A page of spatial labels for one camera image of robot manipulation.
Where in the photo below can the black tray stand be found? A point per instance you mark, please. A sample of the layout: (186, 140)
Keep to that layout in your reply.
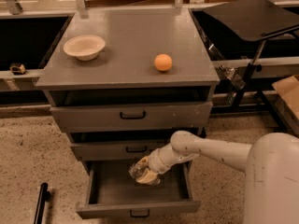
(249, 29)

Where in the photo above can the grey top drawer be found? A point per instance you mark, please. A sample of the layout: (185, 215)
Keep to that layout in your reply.
(108, 118)

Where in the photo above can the grey bottom drawer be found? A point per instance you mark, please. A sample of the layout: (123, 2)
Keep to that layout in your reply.
(113, 193)

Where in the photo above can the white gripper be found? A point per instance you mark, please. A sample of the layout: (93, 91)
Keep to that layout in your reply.
(154, 162)

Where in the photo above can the grey drawer cabinet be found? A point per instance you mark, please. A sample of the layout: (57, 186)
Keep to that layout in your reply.
(124, 72)

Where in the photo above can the grey drawer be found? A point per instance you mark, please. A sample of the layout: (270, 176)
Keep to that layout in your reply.
(108, 118)
(116, 150)
(113, 193)

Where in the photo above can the clear plastic water bottle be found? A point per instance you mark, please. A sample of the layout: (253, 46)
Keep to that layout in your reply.
(137, 170)

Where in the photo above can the grey middle drawer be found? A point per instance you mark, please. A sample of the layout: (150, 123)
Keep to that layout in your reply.
(116, 150)

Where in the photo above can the black bar on floor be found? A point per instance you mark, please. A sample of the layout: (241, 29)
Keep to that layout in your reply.
(43, 197)

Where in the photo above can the beige ceramic bowl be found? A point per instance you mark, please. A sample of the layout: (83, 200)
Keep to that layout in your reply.
(84, 47)

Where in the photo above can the cardboard box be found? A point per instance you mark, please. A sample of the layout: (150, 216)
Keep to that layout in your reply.
(287, 102)

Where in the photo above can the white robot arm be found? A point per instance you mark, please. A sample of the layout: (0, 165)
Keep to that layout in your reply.
(270, 165)

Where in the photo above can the orange fruit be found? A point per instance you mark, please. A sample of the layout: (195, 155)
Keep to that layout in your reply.
(163, 62)

